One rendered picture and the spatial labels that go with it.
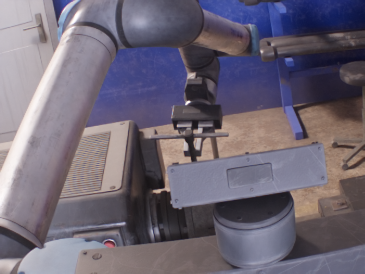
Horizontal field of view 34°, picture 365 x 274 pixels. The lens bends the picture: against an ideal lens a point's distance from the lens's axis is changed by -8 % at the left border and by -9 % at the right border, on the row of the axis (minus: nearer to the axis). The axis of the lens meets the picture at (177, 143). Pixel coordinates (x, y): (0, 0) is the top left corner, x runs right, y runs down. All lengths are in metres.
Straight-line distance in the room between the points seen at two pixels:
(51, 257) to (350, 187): 1.64
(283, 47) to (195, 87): 2.72
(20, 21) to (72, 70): 3.74
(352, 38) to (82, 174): 3.18
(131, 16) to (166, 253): 0.66
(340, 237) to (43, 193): 0.54
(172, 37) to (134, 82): 3.72
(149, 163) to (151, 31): 0.80
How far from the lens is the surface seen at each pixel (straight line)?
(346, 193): 2.27
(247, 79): 4.91
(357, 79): 3.88
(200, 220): 1.74
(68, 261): 0.79
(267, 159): 0.51
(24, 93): 5.01
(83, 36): 1.14
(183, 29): 1.19
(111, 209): 1.57
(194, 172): 0.51
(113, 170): 1.67
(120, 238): 1.55
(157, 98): 4.94
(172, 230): 1.78
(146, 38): 1.17
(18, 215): 0.93
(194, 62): 1.76
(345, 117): 4.79
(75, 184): 1.65
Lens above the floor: 2.12
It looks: 27 degrees down
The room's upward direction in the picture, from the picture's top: 11 degrees counter-clockwise
